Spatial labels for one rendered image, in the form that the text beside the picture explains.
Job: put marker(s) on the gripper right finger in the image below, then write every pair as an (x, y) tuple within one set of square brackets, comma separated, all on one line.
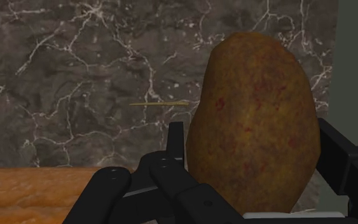
[(346, 167)]

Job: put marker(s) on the brown potato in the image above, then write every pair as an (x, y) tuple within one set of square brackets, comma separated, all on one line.
[(253, 124)]

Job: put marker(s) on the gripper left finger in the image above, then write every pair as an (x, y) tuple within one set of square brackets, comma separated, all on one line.
[(166, 183)]

